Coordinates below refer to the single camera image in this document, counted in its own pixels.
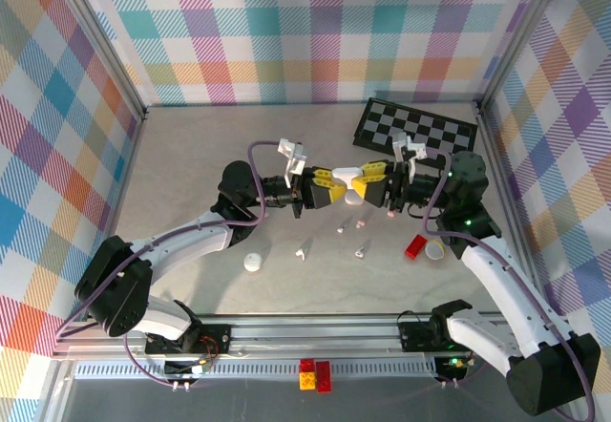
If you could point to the white stem earbud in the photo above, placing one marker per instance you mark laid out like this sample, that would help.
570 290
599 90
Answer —
301 253
359 252

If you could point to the white round earbud case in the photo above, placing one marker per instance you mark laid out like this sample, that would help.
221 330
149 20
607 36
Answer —
252 262

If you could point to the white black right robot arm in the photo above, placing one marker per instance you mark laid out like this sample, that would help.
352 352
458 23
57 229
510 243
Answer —
506 288

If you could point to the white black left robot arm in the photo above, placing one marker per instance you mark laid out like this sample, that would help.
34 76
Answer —
191 240

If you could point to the black grey chessboard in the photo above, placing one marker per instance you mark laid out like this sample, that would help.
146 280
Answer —
382 126

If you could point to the white round object yellow rim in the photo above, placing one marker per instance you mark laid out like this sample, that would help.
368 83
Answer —
434 250

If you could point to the small red toy brick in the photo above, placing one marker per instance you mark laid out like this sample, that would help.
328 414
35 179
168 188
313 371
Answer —
308 365

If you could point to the long red toy brick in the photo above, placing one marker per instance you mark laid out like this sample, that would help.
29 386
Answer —
324 375

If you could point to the yellow toy brick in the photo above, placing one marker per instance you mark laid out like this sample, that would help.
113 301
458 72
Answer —
307 381

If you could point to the black controller board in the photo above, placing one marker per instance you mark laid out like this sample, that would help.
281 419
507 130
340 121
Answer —
181 368
456 365

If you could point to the aluminium side rail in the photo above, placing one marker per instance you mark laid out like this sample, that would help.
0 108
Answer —
496 164
119 202

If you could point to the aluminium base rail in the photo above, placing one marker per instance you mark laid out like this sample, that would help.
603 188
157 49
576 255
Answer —
310 333

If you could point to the aluminium frame post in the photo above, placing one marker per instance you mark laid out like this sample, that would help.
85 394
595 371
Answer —
519 35
98 35

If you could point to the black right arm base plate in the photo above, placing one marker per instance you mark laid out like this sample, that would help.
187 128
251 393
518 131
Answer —
415 338

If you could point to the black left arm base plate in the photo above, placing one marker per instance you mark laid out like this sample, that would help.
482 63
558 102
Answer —
215 338

